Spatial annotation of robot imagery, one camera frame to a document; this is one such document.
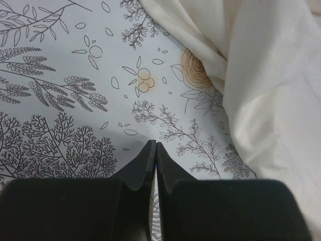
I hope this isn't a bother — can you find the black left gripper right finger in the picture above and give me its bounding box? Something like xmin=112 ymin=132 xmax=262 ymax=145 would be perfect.
xmin=155 ymin=143 xmax=312 ymax=240

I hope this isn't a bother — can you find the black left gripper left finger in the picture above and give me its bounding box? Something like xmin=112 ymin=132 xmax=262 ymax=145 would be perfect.
xmin=1 ymin=140 xmax=156 ymax=240

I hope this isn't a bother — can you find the cream t shirt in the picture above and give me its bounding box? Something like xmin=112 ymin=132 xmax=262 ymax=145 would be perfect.
xmin=141 ymin=1 xmax=320 ymax=240

